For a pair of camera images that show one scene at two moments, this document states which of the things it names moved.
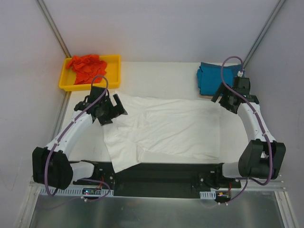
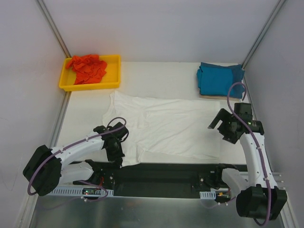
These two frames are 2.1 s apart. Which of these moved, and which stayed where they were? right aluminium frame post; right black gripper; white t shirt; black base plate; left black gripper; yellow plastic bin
Moved: right black gripper; left black gripper
Stayed: yellow plastic bin; black base plate; right aluminium frame post; white t shirt
